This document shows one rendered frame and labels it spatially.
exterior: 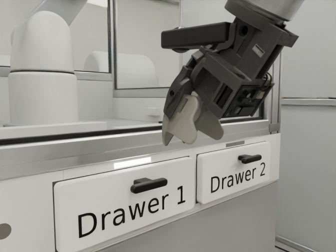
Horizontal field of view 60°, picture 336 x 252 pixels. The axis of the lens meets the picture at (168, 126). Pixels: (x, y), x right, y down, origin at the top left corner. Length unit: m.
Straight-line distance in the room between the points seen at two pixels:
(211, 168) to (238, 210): 0.20
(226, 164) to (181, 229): 0.18
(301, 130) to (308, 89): 0.28
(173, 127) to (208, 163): 0.28
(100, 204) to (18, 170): 0.14
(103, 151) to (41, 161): 0.10
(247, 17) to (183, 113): 0.14
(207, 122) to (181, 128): 0.06
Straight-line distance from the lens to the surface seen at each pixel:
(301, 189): 2.23
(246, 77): 0.34
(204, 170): 0.65
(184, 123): 0.38
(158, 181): 0.51
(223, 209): 0.77
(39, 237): 0.49
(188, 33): 0.40
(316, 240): 2.29
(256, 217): 0.91
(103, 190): 0.49
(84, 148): 0.48
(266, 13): 0.33
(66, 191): 0.47
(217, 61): 0.34
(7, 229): 0.47
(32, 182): 0.46
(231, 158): 0.72
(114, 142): 0.51
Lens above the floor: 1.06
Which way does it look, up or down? 6 degrees down
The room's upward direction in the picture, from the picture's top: straight up
